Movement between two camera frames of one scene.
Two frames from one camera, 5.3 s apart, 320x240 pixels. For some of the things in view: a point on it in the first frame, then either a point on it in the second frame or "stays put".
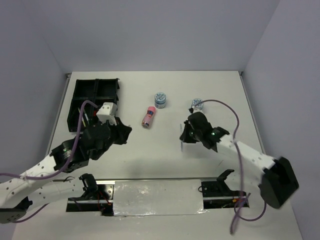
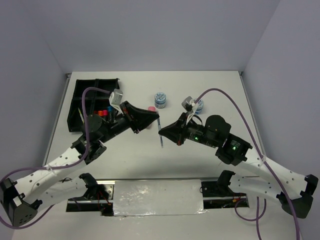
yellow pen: x=82 y=118 stays put
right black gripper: x=185 y=136 to x=176 y=132
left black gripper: x=123 y=130 to x=138 y=118
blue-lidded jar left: x=160 y=100 stays put
